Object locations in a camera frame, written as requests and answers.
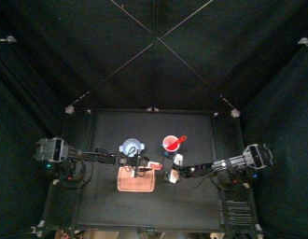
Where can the salmon sushi toy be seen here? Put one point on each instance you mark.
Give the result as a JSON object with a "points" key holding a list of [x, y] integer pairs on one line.
{"points": [[156, 166]]}

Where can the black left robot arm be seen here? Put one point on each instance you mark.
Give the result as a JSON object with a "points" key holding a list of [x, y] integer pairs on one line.
{"points": [[89, 156]]}

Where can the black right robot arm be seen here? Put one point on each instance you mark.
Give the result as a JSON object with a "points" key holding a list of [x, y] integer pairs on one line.
{"points": [[238, 161]]}

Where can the white orange sushi toy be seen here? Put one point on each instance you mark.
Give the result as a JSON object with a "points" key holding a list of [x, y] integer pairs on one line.
{"points": [[173, 176]]}

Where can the light blue bowl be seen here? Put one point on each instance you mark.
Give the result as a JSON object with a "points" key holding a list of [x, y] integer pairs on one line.
{"points": [[130, 146]]}

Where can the white toy food piece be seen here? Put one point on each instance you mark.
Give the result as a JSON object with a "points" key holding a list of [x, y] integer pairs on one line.
{"points": [[178, 159]]}

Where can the brown cutting board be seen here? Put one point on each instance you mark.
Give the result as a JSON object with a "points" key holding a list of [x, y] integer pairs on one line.
{"points": [[136, 182]]}

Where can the red cup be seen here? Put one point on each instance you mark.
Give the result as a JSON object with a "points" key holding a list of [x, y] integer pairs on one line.
{"points": [[169, 144]]}

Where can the red spoon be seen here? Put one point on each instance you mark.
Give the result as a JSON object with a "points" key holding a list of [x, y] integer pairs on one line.
{"points": [[177, 142]]}

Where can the silver frame middle bracket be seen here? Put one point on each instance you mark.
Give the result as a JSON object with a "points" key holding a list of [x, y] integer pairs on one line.
{"points": [[152, 109]]}

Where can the silver frame corner bracket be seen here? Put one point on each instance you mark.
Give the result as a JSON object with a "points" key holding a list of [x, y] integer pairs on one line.
{"points": [[304, 41], [234, 112], [69, 109], [9, 39]]}

